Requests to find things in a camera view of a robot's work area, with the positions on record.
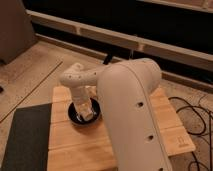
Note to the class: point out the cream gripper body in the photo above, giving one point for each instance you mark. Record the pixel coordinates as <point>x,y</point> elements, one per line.
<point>83,106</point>

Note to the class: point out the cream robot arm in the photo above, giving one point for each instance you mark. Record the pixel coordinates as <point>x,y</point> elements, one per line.
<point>123,91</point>

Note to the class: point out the black ceramic bowl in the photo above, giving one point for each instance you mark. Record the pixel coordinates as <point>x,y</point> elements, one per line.
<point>73,115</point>

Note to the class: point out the wooden bamboo board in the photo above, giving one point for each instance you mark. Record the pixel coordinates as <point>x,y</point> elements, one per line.
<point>87,148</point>

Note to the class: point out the dark grey mat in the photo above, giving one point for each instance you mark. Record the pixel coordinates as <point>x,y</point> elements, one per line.
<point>27,144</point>

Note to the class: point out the grey cabinet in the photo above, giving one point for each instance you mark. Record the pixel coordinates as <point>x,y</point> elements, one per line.
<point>16,31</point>

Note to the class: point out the wooden rail beam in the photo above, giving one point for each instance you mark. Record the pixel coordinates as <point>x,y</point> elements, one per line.
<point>170,52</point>

